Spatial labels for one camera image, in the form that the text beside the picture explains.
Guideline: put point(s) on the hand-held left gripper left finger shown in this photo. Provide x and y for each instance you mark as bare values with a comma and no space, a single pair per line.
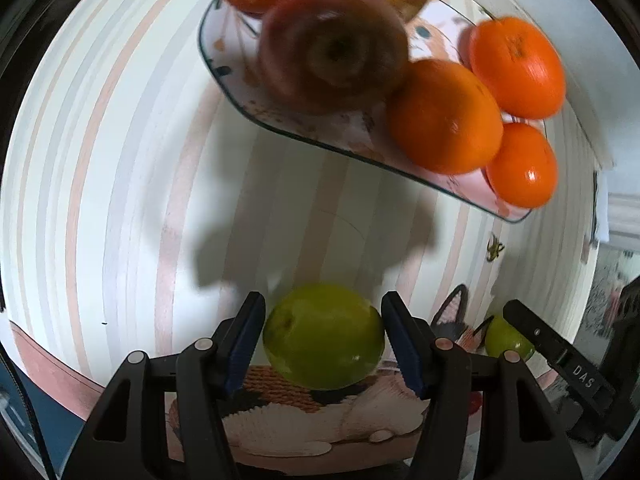
245,345

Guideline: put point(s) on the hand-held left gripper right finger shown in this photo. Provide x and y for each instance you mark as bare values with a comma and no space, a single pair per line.
405,350

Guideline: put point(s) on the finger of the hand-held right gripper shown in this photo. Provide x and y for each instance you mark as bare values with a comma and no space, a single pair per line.
537,332

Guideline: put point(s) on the green apple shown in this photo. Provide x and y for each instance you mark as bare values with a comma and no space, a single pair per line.
320,340
502,337

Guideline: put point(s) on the floral oval plate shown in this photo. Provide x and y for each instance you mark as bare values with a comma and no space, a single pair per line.
345,130

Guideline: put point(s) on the large orange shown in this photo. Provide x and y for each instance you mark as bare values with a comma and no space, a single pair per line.
445,120

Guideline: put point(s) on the dark brown apple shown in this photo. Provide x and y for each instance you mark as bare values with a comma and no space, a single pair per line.
330,50

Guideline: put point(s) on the cherry tomato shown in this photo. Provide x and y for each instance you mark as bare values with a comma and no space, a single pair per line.
474,403

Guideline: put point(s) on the small metal charm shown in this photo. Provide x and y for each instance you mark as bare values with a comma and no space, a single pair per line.
495,249

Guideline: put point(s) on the cat shaped mat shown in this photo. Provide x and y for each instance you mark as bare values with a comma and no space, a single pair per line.
310,420

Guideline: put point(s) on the striped tablecloth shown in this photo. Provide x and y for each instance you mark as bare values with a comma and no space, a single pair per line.
125,160

